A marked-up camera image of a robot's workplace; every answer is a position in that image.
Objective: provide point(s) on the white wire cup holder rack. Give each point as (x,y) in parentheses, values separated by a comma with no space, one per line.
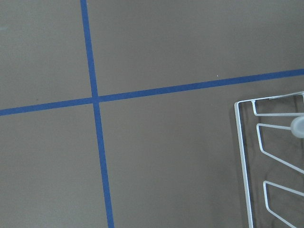
(296,127)

